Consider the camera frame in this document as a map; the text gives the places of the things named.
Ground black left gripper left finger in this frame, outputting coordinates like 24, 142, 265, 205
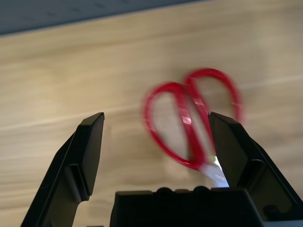
20, 112, 105, 227

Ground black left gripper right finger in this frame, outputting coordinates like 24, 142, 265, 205
207, 111, 303, 219

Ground red handled scissors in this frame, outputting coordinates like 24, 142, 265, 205
142, 68, 246, 189

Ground grey metal pegboard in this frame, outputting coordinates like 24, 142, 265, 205
0, 0, 199, 36

